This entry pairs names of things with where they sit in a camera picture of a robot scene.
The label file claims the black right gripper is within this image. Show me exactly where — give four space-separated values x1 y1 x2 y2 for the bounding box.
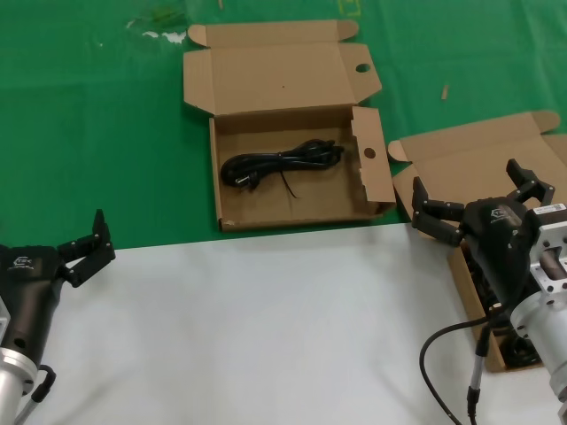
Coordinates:
410 158 555 307

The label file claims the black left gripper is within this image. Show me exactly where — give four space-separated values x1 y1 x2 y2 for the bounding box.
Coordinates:
0 209 117 356

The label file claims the black power cable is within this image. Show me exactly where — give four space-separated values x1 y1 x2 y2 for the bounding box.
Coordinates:
220 139 345 203

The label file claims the plain open cardboard box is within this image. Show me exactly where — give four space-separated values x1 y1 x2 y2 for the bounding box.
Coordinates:
387 110 567 374

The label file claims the cardboard box with round hole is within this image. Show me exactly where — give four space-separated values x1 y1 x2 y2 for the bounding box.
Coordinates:
182 19 398 234

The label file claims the green table cloth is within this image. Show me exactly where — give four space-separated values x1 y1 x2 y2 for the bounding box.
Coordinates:
0 0 567 257

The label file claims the torn clear plastic scrap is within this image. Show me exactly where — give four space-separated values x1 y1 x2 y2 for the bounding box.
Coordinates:
125 6 188 45

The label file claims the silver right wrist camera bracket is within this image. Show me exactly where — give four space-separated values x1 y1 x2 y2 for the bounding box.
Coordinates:
529 202 567 296

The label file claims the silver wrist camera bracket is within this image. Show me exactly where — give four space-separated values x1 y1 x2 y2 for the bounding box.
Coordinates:
0 296 12 346
529 202 567 296

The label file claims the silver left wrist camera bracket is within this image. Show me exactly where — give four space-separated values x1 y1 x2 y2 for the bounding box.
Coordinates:
0 296 12 346

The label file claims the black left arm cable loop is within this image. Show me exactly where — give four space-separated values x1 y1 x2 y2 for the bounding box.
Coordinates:
26 363 58 404

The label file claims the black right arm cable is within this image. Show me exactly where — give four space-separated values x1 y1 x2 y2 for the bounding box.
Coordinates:
419 309 515 425

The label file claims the black cable pile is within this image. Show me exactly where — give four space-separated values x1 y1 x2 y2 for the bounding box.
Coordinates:
462 245 546 368

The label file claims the silver sleeved left arm cable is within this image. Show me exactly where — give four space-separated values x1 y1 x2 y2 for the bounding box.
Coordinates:
12 393 39 425

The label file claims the silver sleeved arm cable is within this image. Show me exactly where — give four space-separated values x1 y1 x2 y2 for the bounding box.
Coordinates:
12 393 39 425
465 325 493 425

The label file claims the silver sleeved right arm cable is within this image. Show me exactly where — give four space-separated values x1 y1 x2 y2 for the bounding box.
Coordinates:
465 325 493 425

